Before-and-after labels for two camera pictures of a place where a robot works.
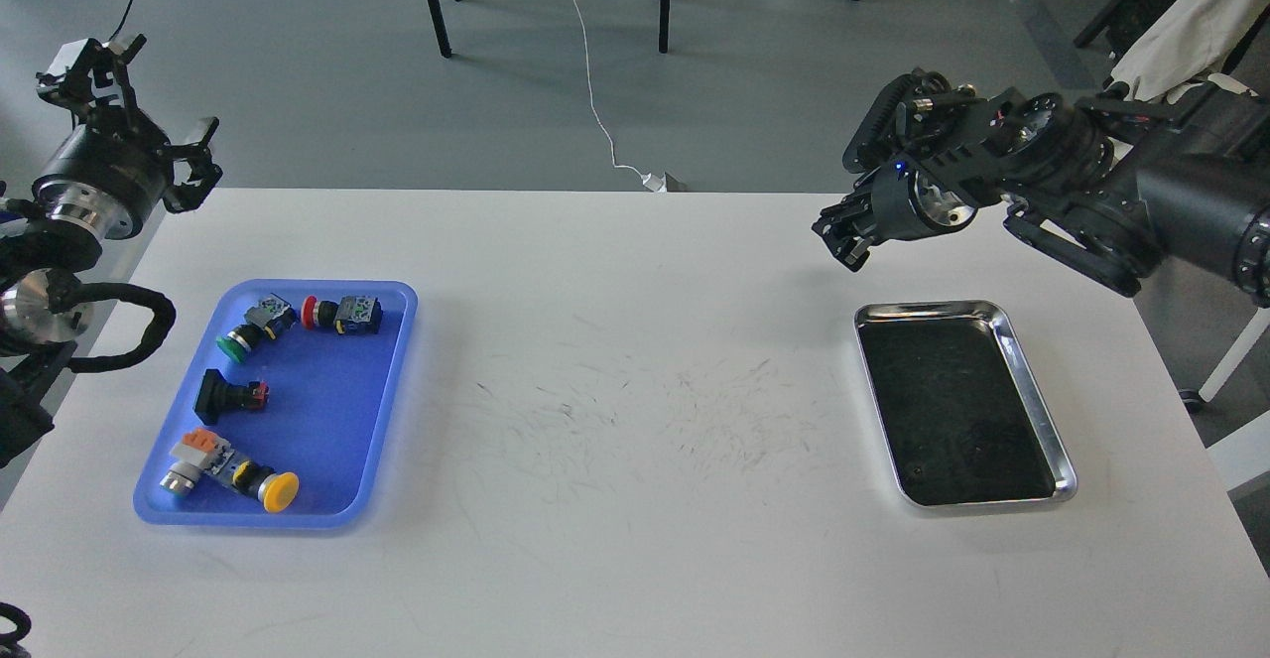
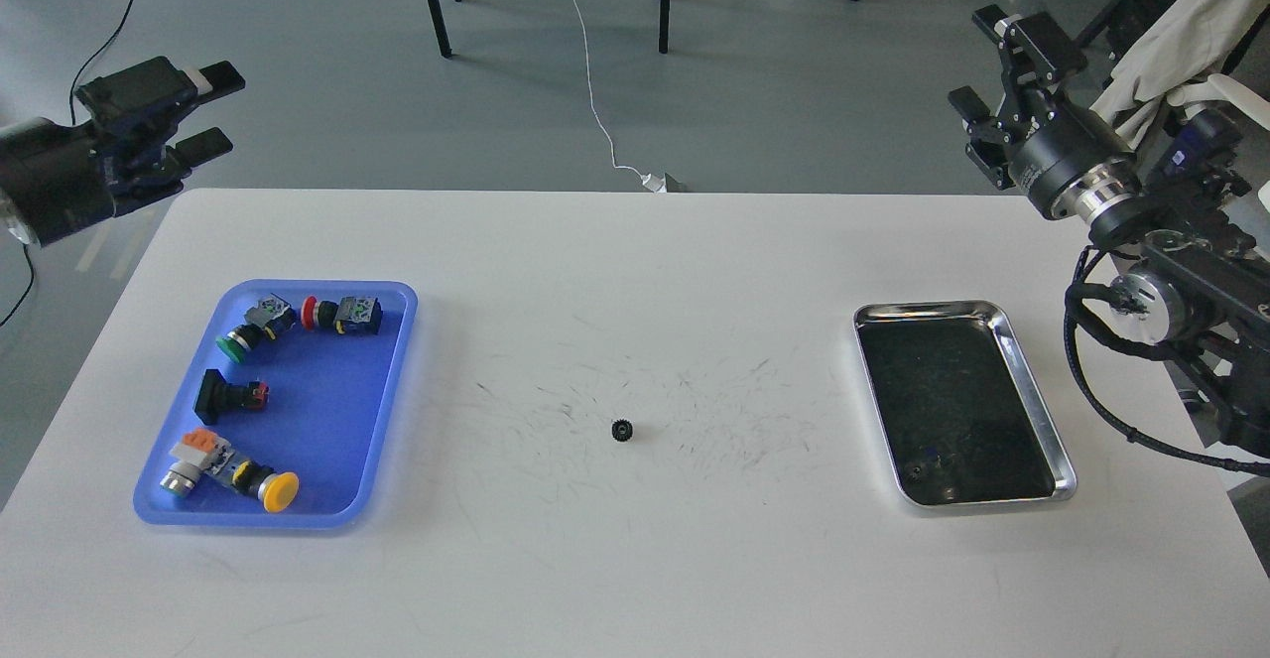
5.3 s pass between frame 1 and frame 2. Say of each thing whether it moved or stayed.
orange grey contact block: stayed
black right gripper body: moved
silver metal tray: stayed
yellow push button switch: stayed
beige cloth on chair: stayed
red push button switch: stayed
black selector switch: stayed
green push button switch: stayed
